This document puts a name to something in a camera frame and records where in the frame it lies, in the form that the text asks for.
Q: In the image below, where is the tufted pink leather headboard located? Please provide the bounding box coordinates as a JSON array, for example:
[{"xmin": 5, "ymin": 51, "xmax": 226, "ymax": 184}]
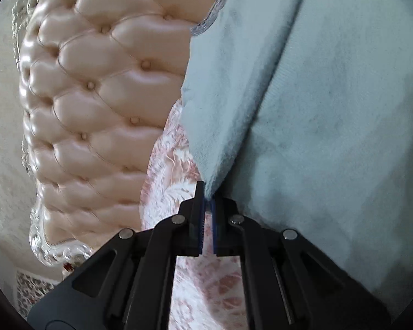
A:
[{"xmin": 12, "ymin": 0, "xmax": 235, "ymax": 269}]

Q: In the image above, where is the light blue sweater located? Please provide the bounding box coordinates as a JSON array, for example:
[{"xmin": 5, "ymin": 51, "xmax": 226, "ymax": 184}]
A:
[{"xmin": 181, "ymin": 0, "xmax": 413, "ymax": 320}]

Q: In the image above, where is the white lattice screen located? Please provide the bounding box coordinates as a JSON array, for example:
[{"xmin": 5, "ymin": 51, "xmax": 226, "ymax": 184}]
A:
[{"xmin": 15, "ymin": 270, "xmax": 61, "ymax": 318}]

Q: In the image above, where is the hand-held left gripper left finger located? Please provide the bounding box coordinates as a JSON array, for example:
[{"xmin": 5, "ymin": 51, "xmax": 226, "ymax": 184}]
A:
[{"xmin": 27, "ymin": 181, "xmax": 206, "ymax": 330}]

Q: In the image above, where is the pink floral blanket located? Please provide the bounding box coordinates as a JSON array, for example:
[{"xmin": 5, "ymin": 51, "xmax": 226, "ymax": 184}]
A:
[{"xmin": 139, "ymin": 98, "xmax": 255, "ymax": 330}]

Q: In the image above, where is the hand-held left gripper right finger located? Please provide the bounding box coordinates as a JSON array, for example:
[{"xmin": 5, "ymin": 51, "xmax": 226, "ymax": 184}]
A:
[{"xmin": 211, "ymin": 195, "xmax": 395, "ymax": 330}]

